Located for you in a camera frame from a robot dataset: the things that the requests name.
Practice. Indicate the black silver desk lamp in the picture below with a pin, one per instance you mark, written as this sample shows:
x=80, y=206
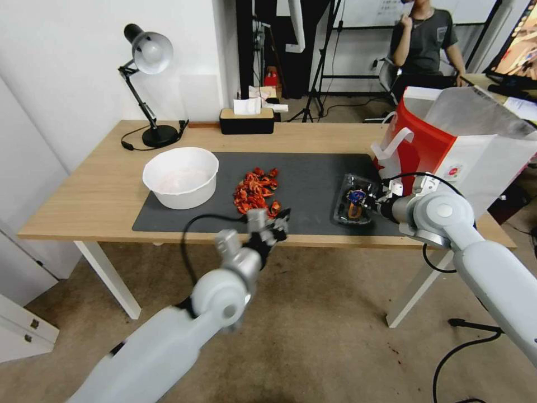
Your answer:
x=151, y=50

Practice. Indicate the red white delivery bag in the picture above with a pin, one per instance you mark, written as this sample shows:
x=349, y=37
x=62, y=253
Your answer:
x=465, y=142

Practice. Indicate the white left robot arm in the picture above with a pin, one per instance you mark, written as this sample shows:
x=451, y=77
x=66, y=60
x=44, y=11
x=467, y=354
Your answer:
x=176, y=348

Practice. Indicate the black tripod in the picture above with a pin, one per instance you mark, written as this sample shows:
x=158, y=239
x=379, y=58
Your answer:
x=314, y=84

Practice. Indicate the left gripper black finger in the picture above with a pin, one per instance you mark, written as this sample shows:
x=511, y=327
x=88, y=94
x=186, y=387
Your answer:
x=282, y=235
x=283, y=214

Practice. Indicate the white paper sheets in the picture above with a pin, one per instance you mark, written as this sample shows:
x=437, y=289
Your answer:
x=519, y=106

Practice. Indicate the black tissue box wooden lid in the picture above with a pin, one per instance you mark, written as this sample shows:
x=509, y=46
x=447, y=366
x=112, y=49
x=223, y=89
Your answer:
x=246, y=122

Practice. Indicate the black computer monitor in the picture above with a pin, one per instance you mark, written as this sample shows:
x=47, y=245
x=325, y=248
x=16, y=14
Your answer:
x=518, y=42

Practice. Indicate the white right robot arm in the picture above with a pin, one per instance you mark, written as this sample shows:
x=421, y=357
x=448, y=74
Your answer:
x=470, y=252

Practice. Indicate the red crayfish shell pile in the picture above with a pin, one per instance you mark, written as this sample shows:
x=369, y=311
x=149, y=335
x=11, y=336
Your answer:
x=254, y=191

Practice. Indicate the wooden table white legs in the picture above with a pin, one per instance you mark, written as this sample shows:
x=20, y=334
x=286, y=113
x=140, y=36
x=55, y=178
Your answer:
x=105, y=184

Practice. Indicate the white crumpled paper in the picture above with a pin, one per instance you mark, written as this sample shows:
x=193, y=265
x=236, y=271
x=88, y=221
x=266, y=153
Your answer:
x=276, y=107

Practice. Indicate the person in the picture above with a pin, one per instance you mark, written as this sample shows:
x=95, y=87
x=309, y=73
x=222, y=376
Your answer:
x=426, y=46

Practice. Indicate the dark grey desk mat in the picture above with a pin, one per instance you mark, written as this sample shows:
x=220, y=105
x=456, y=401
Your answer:
x=310, y=189

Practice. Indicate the clear disposable takeout box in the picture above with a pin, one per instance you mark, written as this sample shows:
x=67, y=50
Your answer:
x=351, y=197

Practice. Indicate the white paper bowl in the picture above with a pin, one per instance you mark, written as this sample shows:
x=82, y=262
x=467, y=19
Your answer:
x=180, y=178

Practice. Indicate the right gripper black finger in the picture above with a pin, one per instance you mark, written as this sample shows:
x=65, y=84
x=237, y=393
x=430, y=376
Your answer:
x=368, y=197
x=366, y=210

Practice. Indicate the white tissue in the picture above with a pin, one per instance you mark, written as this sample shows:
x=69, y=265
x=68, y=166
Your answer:
x=246, y=106

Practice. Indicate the white whiteboard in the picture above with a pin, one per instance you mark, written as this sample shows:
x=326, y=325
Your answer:
x=369, y=12

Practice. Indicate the white cabinet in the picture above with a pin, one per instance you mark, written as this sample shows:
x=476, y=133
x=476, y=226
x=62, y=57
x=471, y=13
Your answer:
x=21, y=319

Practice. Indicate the red fire extinguisher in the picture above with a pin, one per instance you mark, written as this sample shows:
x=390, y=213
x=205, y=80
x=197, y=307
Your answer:
x=272, y=79

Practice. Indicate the thin wooden strip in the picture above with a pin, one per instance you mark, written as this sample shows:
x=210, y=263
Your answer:
x=203, y=124

